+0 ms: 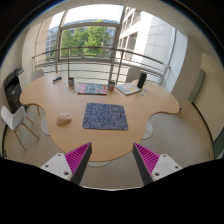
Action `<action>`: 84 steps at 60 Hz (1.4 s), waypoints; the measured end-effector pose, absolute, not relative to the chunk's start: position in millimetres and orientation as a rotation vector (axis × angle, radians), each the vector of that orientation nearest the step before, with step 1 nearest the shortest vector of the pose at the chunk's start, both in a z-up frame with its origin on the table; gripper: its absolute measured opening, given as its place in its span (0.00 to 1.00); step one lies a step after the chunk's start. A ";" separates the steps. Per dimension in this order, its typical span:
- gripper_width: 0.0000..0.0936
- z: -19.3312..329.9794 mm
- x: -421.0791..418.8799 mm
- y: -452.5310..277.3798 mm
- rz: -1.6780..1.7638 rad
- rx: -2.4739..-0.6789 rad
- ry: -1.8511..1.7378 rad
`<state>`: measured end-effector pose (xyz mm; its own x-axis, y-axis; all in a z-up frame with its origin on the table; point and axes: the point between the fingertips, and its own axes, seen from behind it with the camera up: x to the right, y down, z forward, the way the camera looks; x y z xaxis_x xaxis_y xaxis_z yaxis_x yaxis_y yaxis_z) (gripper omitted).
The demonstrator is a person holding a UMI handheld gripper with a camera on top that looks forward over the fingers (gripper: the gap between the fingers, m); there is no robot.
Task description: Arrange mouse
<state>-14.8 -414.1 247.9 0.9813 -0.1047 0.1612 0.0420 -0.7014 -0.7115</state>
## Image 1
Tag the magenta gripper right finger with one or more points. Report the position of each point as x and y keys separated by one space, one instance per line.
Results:
x=153 y=166

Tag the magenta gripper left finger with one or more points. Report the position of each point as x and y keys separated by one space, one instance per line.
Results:
x=70 y=166

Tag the dark blue patterned mouse pad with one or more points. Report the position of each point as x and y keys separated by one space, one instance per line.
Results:
x=104 y=117

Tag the light wooden table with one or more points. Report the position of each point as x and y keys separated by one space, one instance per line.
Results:
x=107 y=145

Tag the white chair wooden legs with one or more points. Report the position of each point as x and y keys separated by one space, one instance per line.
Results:
x=14 y=120

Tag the red magazine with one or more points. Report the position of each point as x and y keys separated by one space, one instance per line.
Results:
x=92 y=89

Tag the open light book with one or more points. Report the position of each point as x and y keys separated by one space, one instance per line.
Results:
x=128 y=88

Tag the left patterned mug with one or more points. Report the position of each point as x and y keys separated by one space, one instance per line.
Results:
x=71 y=82

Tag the patterned mug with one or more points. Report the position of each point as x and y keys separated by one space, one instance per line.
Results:
x=111 y=86
x=71 y=82

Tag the right patterned mug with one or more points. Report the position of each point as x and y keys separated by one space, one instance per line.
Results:
x=111 y=86

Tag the black water bottle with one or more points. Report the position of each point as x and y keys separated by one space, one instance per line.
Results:
x=141 y=80

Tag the white chair far right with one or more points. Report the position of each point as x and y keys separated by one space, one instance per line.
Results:
x=133 y=74

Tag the white chair far left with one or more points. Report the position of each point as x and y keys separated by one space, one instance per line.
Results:
x=37 y=74

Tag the metal balcony railing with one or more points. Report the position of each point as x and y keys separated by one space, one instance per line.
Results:
x=99 y=64

